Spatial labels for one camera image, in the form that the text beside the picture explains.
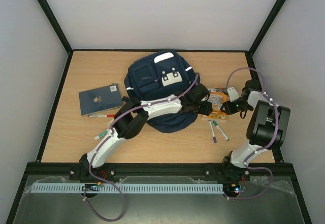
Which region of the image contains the orange illustrated paperback book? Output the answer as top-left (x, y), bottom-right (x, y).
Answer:
top-left (201, 88), bottom-right (228, 123)

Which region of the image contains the navy blue student backpack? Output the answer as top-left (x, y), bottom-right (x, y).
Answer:
top-left (124, 50), bottom-right (198, 133)

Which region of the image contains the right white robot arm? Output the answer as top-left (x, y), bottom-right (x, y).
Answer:
top-left (221, 80), bottom-right (291, 180)

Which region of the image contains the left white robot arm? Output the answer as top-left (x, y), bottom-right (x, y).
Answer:
top-left (79, 84), bottom-right (212, 180)

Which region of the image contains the green marker pen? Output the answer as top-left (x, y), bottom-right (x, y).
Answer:
top-left (213, 121), bottom-right (230, 141)

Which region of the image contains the purple marker pen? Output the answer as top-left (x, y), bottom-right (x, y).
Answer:
top-left (208, 120), bottom-right (217, 143)

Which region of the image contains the red pen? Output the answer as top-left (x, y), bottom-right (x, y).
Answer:
top-left (87, 114), bottom-right (114, 118)

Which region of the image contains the green white glue stick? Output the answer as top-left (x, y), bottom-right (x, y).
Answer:
top-left (94, 129), bottom-right (110, 141)

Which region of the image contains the dark blue hardcover book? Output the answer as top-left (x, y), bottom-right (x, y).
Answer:
top-left (79, 83), bottom-right (122, 116)

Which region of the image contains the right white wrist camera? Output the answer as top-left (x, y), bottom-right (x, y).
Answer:
top-left (226, 87), bottom-right (239, 102)

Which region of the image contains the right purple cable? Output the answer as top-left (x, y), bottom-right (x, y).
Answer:
top-left (223, 67), bottom-right (278, 200)

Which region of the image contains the light blue slotted cable duct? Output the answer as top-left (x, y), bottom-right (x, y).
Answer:
top-left (30, 183), bottom-right (223, 194)

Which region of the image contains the black aluminium frame rail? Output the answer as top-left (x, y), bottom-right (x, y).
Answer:
top-left (24, 162), bottom-right (295, 177)

